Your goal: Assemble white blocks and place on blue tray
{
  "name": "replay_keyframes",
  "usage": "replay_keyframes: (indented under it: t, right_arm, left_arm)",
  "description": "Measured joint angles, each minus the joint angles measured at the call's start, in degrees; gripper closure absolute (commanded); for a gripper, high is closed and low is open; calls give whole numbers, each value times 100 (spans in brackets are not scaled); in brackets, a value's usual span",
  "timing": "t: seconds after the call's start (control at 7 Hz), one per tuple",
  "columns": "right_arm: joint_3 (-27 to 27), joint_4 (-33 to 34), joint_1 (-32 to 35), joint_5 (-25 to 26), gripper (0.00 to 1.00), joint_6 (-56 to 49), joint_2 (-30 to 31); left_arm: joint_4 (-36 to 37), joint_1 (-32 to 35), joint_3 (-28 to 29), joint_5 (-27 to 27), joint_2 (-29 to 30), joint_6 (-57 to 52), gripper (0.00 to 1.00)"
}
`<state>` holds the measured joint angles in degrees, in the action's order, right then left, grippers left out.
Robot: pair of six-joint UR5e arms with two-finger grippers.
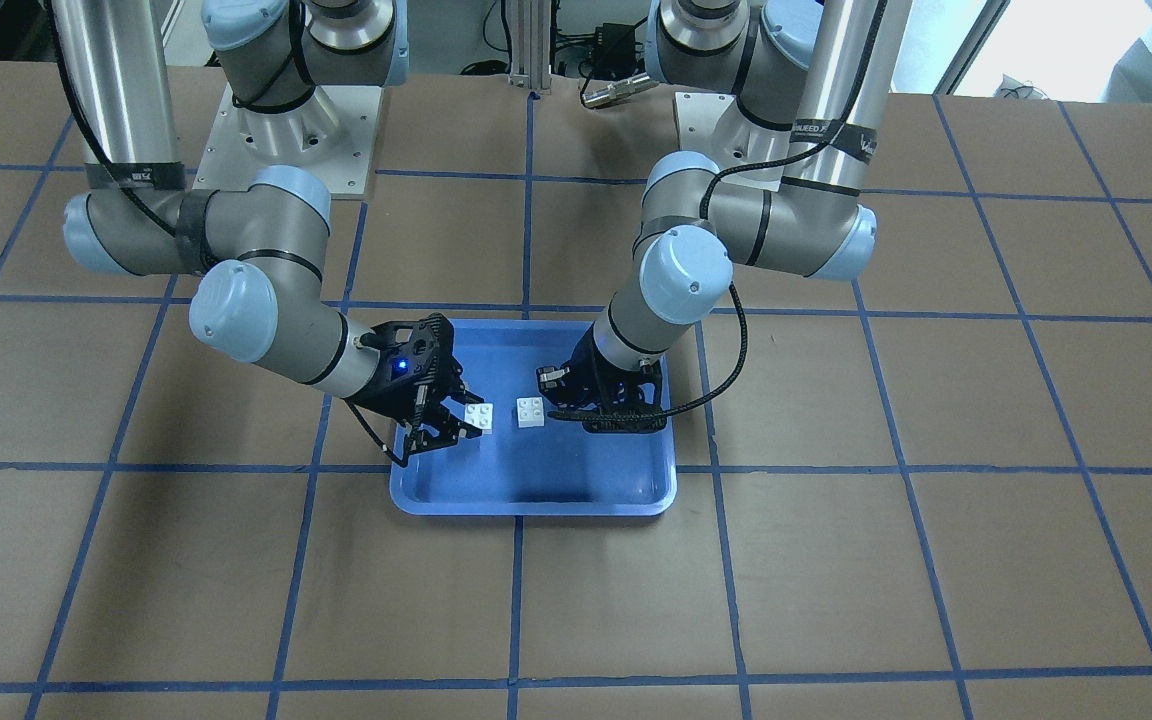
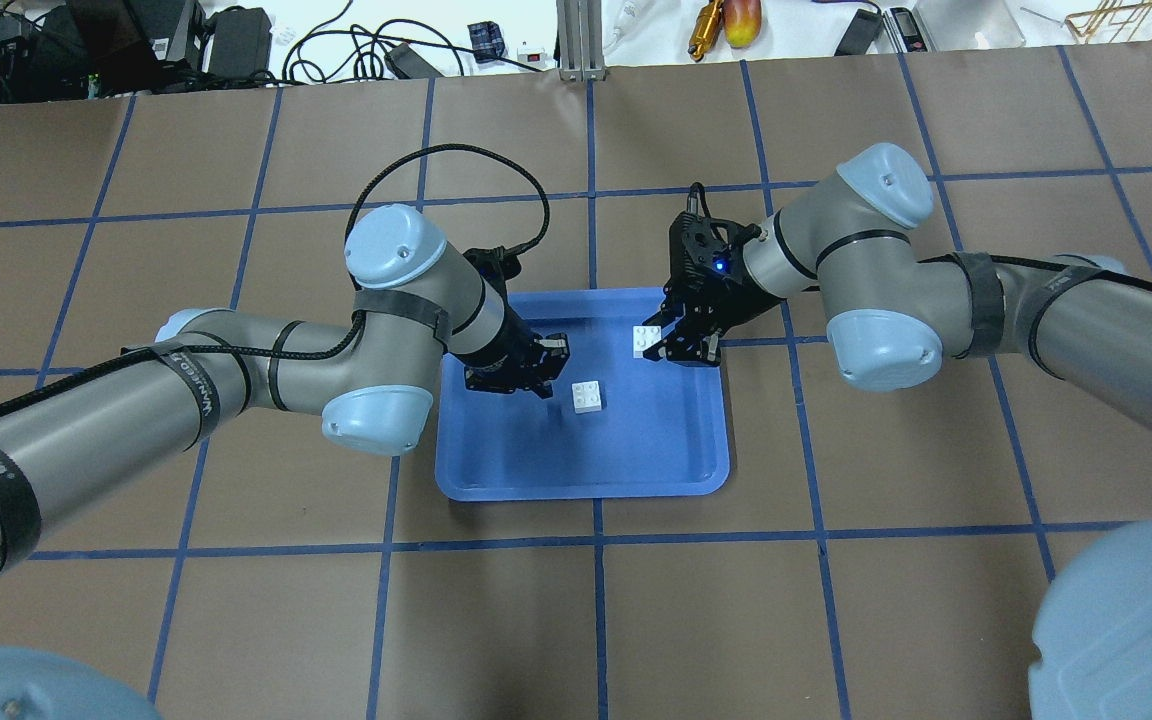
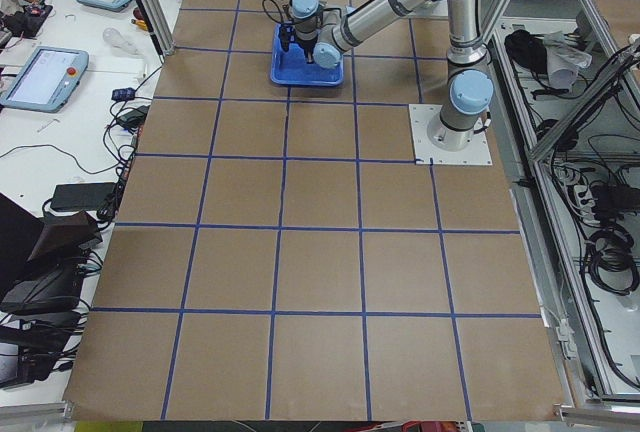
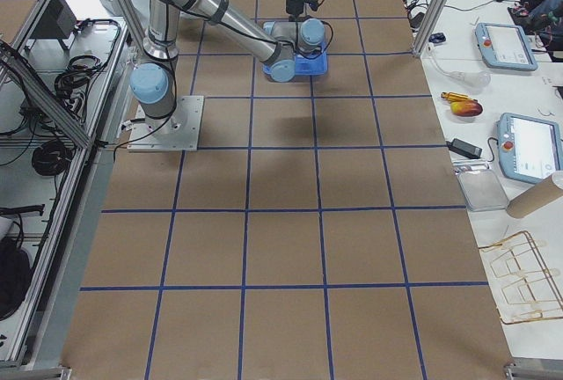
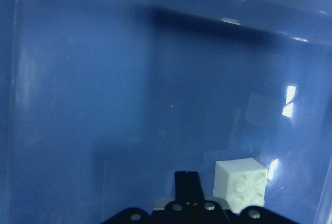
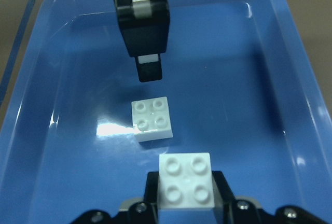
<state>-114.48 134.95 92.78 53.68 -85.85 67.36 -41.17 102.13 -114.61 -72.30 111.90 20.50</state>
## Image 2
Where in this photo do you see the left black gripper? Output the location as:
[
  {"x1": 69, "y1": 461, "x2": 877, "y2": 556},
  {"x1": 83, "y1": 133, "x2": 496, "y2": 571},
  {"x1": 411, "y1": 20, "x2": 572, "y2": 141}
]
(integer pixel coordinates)
[{"x1": 460, "y1": 247, "x2": 571, "y2": 400}]

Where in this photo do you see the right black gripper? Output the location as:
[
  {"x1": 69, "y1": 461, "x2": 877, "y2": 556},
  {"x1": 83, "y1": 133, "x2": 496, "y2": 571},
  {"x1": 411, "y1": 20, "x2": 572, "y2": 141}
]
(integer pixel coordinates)
[{"x1": 643, "y1": 209, "x2": 780, "y2": 366}]

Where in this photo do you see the white block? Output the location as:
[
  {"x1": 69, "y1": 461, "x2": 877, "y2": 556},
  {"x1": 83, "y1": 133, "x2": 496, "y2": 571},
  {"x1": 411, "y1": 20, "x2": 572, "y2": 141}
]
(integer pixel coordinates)
[
  {"x1": 571, "y1": 381, "x2": 604, "y2": 414},
  {"x1": 631, "y1": 325, "x2": 662, "y2": 359}
]

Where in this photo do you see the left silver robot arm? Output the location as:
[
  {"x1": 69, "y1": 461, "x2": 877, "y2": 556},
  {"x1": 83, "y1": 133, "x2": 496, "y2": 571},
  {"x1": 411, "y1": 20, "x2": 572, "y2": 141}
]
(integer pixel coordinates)
[{"x1": 0, "y1": 204, "x2": 570, "y2": 575}]

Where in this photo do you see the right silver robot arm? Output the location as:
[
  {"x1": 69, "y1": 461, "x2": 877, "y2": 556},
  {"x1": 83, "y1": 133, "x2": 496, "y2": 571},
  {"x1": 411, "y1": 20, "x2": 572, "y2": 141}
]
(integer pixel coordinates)
[{"x1": 635, "y1": 143, "x2": 1152, "y2": 719}]

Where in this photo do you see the blue plastic tray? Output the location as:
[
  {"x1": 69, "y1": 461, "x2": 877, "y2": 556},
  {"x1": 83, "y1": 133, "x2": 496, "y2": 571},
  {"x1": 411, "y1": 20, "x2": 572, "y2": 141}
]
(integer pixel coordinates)
[{"x1": 434, "y1": 288, "x2": 732, "y2": 502}]

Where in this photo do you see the red yellow mango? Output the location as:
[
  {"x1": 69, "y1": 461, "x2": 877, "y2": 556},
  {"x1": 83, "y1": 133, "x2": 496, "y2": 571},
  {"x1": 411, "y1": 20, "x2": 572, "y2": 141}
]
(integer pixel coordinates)
[{"x1": 723, "y1": 0, "x2": 763, "y2": 50}]

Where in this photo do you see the blue black small device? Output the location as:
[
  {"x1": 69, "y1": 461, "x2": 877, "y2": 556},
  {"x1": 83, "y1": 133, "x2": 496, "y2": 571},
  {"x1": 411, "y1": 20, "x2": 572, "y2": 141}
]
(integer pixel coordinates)
[{"x1": 467, "y1": 20, "x2": 507, "y2": 65}]

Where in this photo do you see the black power adapter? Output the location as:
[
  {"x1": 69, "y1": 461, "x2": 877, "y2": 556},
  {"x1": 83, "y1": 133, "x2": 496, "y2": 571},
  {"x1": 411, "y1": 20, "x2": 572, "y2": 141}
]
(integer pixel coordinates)
[{"x1": 835, "y1": 9, "x2": 882, "y2": 56}]

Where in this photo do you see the black power brick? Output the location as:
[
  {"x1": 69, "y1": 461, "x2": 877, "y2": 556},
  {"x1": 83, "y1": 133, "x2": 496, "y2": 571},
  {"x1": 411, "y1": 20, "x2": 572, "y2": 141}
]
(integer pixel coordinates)
[{"x1": 206, "y1": 6, "x2": 273, "y2": 79}]

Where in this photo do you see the aluminium frame post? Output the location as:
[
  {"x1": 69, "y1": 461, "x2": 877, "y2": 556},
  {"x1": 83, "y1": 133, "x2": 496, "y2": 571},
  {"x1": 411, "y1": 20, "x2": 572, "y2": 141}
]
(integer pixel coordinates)
[{"x1": 554, "y1": 0, "x2": 607, "y2": 82}]

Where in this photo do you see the gold wire rack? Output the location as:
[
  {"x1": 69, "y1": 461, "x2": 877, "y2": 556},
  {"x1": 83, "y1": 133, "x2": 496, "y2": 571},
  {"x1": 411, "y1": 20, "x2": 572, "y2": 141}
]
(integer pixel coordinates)
[{"x1": 1062, "y1": 1, "x2": 1152, "y2": 45}]

